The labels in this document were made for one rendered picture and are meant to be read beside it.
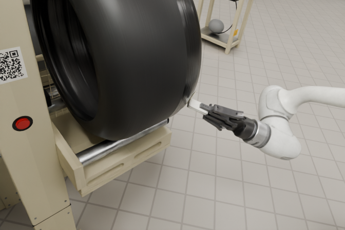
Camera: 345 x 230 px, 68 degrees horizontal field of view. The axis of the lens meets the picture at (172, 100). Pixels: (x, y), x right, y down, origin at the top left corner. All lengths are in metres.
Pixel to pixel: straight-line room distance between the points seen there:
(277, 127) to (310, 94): 0.15
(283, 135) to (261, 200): 1.08
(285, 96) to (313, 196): 1.30
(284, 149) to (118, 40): 0.66
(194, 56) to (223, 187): 1.40
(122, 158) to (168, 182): 1.03
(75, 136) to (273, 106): 0.74
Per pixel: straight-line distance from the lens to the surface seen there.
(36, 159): 0.82
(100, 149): 0.81
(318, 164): 2.44
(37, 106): 0.70
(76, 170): 0.74
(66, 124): 1.07
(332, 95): 0.90
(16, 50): 0.62
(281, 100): 0.99
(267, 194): 2.02
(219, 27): 3.67
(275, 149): 0.93
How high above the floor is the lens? 1.53
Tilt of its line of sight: 38 degrees down
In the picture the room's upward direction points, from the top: 9 degrees clockwise
